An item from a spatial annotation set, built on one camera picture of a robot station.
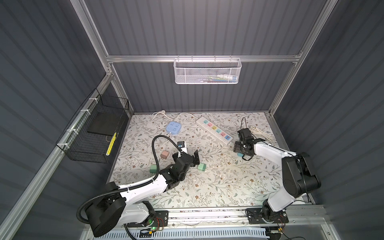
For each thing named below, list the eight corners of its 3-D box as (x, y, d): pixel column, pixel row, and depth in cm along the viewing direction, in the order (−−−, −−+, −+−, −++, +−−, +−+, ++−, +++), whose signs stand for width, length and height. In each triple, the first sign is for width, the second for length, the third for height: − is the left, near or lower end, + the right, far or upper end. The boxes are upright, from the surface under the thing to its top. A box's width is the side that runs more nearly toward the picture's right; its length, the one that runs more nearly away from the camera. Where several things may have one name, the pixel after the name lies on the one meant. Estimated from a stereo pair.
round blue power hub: (165, 134, 110) (165, 131, 107) (167, 124, 116) (166, 121, 113) (180, 134, 110) (180, 131, 107) (181, 124, 116) (181, 121, 113)
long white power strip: (196, 123, 116) (196, 121, 114) (202, 118, 120) (202, 116, 117) (227, 146, 103) (227, 143, 101) (233, 139, 106) (234, 137, 104)
